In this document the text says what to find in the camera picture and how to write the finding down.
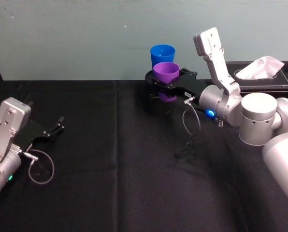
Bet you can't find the black leather tissue box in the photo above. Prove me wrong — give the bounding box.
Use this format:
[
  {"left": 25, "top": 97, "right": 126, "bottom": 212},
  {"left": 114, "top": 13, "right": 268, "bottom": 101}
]
[{"left": 224, "top": 61, "right": 288, "bottom": 93}]

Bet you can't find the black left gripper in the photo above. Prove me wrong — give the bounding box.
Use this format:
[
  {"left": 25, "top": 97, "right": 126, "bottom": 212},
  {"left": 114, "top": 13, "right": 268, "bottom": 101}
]
[{"left": 15, "top": 116, "right": 65, "bottom": 151}]

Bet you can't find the purple plastic cup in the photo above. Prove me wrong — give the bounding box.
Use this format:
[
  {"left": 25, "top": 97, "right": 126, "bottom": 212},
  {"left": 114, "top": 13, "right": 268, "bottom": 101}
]
[{"left": 152, "top": 62, "right": 181, "bottom": 102}]

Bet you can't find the blue plastic cup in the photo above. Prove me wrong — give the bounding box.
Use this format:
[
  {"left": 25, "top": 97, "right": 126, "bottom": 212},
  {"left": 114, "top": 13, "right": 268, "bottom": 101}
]
[{"left": 150, "top": 44, "right": 176, "bottom": 70}]

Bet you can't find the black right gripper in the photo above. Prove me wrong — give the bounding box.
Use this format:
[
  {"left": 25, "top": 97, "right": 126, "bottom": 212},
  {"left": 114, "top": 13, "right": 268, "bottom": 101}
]
[{"left": 151, "top": 68, "right": 208, "bottom": 102}]

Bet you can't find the thin gripper cable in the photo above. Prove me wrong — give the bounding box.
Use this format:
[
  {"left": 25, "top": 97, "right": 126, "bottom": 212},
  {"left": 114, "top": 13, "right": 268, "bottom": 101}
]
[
  {"left": 182, "top": 96, "right": 202, "bottom": 136},
  {"left": 23, "top": 149, "right": 55, "bottom": 186}
]

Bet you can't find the thin left gripper cable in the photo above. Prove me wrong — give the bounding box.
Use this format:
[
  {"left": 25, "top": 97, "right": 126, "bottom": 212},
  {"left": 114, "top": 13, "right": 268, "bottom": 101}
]
[{"left": 23, "top": 149, "right": 55, "bottom": 186}]

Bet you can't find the white paper tissue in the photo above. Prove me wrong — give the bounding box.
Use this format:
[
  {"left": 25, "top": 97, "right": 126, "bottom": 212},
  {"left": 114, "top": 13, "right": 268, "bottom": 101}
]
[{"left": 235, "top": 56, "right": 286, "bottom": 80}]

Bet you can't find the black table cloth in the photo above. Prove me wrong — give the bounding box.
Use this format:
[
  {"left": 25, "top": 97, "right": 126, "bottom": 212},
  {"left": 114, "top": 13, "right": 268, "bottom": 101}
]
[{"left": 0, "top": 79, "right": 288, "bottom": 232}]

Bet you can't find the thin right gripper cable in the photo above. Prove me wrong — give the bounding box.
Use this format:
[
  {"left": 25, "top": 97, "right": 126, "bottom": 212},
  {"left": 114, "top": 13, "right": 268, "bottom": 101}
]
[{"left": 182, "top": 96, "right": 202, "bottom": 136}]

